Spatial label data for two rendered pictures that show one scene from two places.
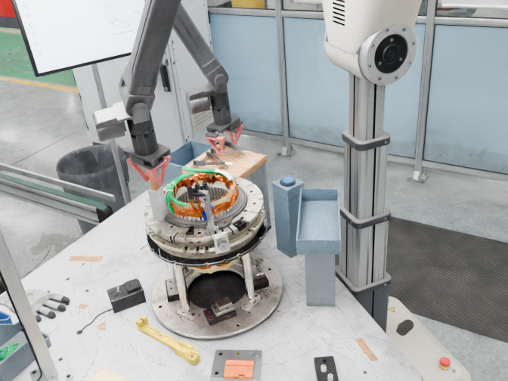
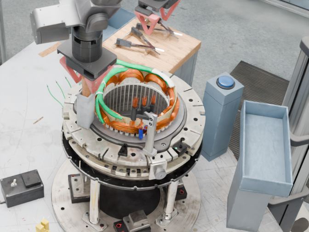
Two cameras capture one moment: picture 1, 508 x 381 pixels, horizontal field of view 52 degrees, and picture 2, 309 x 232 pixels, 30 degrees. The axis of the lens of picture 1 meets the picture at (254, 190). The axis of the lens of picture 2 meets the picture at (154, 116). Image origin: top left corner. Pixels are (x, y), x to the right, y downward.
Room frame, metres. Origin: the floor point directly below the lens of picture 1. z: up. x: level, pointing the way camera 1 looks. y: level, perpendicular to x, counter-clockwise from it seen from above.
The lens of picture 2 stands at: (0.26, 0.22, 1.98)
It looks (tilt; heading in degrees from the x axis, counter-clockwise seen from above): 44 degrees down; 352
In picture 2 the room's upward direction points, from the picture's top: 8 degrees clockwise
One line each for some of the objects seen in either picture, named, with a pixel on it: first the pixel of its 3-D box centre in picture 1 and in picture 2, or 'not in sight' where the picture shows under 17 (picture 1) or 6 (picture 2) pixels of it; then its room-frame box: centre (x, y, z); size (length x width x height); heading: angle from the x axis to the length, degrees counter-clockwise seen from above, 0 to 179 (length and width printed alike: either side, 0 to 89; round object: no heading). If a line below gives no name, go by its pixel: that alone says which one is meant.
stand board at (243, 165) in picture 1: (224, 165); (151, 46); (1.49, 0.08, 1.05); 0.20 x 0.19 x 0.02; 54
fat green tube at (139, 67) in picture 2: (208, 171); (143, 70); (1.27, 0.12, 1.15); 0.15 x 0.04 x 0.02; 58
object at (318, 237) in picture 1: (320, 255); (253, 179); (1.15, -0.16, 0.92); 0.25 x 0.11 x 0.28; 170
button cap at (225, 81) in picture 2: (287, 180); (226, 81); (1.38, -0.10, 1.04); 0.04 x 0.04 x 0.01
